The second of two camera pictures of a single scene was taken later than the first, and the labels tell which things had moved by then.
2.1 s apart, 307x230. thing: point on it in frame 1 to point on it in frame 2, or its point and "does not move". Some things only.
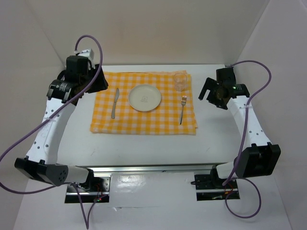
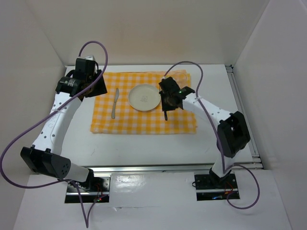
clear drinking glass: x=180 y=79 does not move
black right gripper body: x=213 y=97 to x=166 y=104
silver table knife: x=113 y=111 does not move
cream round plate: x=144 y=97 does not move
